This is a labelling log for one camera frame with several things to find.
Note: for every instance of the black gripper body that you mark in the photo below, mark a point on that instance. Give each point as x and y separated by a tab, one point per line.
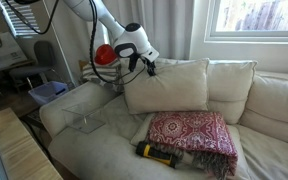
144	60

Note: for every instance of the white square throw pillow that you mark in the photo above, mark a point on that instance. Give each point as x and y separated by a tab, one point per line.
167	88

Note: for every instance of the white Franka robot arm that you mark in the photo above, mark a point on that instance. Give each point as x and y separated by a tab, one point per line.
130	36

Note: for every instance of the white curtain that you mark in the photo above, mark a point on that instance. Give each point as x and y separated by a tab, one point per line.
170	26

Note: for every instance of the grey white striped cloth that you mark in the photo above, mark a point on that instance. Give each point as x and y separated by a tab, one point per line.
99	73

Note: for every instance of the red patterned folded blanket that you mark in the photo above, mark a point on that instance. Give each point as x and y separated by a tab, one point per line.
190	133

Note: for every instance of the large cream back cushion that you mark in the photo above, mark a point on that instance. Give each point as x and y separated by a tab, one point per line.
230	90

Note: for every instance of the clear plastic container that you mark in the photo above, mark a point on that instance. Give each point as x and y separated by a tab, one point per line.
84	118

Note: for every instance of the yellow black flashlight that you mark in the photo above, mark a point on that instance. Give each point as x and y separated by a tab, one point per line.
154	154

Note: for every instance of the cream fabric sofa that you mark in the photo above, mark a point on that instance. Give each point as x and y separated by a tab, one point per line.
100	153

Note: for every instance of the grey office chair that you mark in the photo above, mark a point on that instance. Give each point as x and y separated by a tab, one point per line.
42	60

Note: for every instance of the lavender plastic bin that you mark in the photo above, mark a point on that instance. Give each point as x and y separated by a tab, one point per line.
47	91

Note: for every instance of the white framed window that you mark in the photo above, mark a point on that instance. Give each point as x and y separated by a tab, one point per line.
257	16

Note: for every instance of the white window blinds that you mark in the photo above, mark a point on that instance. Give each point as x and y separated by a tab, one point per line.
19	18

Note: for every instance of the white paper bag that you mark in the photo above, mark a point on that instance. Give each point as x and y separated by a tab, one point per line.
4	51

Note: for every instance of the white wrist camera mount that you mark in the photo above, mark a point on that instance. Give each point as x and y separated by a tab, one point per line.
151	53

